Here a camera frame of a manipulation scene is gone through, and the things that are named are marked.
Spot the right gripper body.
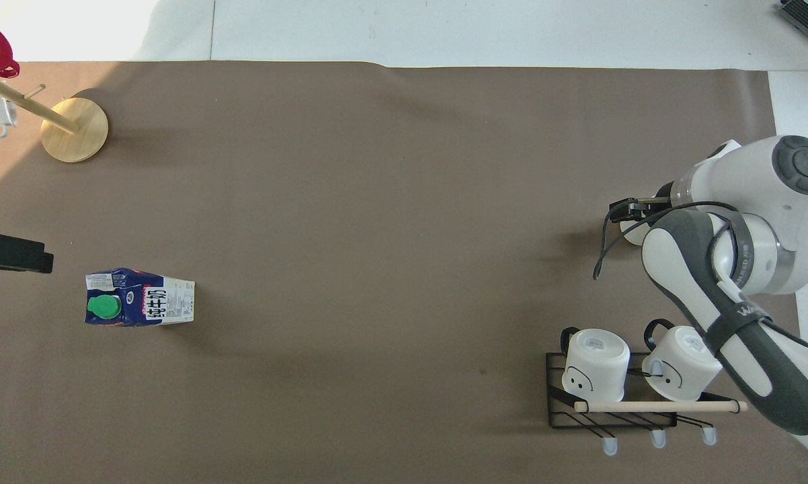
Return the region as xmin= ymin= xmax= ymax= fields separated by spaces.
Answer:
xmin=643 ymin=182 xmax=678 ymax=218

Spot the blue white milk carton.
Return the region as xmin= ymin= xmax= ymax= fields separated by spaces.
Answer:
xmin=84 ymin=268 xmax=196 ymax=328

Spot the white mug with smiley face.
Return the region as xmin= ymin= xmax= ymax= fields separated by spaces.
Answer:
xmin=641 ymin=318 xmax=725 ymax=403
xmin=560 ymin=326 xmax=631 ymax=403

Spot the wooden mug tree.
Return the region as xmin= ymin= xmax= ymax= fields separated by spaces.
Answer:
xmin=0 ymin=73 xmax=110 ymax=164

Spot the black cable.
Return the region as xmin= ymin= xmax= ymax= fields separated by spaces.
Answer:
xmin=592 ymin=200 xmax=741 ymax=282

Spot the black wire mug rack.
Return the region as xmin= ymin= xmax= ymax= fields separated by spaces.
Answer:
xmin=544 ymin=351 xmax=749 ymax=457

